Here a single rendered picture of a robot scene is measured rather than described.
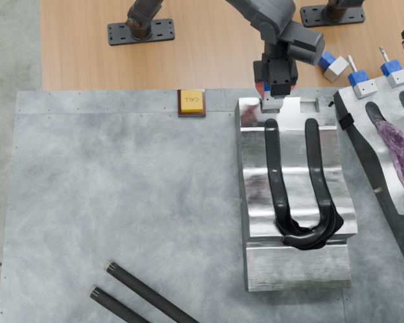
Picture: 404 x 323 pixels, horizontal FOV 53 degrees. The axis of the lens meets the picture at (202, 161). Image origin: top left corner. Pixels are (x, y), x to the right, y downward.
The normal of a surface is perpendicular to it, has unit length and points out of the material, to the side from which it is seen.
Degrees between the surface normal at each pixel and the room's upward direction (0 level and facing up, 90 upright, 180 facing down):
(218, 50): 0
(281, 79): 22
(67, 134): 0
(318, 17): 0
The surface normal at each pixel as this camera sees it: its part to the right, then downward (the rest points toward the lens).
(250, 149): 0.05, -0.19
